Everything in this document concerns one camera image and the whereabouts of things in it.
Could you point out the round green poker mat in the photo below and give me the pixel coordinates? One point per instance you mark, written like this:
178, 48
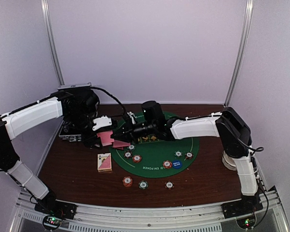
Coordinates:
154, 152

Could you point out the dealt pink-backed card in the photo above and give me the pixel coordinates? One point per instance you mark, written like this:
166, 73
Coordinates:
120, 144

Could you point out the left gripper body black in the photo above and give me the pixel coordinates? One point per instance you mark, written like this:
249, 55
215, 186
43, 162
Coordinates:
89, 139

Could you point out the orange poker chip stack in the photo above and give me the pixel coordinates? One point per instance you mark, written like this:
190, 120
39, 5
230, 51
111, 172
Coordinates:
127, 181

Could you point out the aluminium post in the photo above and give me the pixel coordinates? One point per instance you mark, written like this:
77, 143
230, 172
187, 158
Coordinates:
51, 41
241, 50

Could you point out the left aluminium post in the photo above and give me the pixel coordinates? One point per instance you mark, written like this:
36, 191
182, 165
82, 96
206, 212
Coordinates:
51, 41

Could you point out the brown poker chip stack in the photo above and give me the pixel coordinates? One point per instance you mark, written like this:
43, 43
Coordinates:
169, 185

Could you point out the front aluminium rail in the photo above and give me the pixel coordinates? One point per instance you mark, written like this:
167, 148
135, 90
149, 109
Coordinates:
200, 218

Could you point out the red five chip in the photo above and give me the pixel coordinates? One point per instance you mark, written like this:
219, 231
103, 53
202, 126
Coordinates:
167, 164
136, 158

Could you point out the white ceramic bowl stack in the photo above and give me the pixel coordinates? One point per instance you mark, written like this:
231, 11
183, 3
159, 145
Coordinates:
228, 162

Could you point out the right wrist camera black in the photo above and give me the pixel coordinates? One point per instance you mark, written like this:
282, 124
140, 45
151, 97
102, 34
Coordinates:
153, 113

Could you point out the green poker chip stack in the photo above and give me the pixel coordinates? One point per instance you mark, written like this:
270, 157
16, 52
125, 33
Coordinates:
143, 184

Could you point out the right aluminium post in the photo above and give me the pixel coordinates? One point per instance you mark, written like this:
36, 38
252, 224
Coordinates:
241, 50

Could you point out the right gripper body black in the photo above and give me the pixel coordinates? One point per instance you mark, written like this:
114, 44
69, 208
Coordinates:
132, 131

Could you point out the pink-backed playing card deck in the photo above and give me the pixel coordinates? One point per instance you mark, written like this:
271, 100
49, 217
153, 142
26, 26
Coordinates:
105, 137

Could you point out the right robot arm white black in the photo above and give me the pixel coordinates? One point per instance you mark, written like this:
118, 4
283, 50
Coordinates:
235, 136

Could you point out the blue small blind button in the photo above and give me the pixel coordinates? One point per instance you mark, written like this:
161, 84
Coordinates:
177, 164

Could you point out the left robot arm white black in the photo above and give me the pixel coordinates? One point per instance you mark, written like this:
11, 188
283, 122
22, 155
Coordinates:
78, 107

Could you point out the gold card deck box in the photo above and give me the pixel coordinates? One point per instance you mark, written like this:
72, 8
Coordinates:
104, 162

